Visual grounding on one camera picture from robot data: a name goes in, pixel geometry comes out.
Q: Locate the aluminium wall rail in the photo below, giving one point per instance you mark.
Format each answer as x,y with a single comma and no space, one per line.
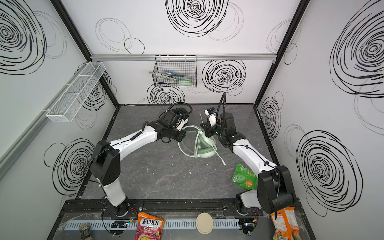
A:
183,57

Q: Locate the black wire basket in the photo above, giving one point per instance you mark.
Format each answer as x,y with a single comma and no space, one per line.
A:
167,72

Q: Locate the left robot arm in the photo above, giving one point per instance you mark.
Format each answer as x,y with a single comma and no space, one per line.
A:
105,163

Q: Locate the green snack bag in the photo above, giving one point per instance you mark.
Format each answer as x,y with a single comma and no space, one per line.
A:
245,178

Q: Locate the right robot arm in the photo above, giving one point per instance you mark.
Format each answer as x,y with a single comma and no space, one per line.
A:
275,190

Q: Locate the round beige lid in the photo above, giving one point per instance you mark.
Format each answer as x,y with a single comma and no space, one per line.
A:
204,223

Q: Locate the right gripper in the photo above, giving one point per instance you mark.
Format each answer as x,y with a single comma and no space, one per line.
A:
208,130

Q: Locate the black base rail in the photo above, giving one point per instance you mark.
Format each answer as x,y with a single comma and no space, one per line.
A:
226,207

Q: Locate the white slotted cable duct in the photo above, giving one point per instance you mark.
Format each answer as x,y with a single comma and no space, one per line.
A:
115,225

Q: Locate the mint green headphones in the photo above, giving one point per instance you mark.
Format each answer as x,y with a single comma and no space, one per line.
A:
204,147

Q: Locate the orange snack bag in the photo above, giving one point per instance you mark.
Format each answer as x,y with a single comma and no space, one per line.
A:
286,225

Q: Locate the pink Fox's candy bag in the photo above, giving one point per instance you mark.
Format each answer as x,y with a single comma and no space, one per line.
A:
149,227

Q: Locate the green item in basket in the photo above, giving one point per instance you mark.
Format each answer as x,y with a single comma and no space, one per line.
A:
186,81

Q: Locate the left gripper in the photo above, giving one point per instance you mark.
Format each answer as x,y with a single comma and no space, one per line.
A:
179,133

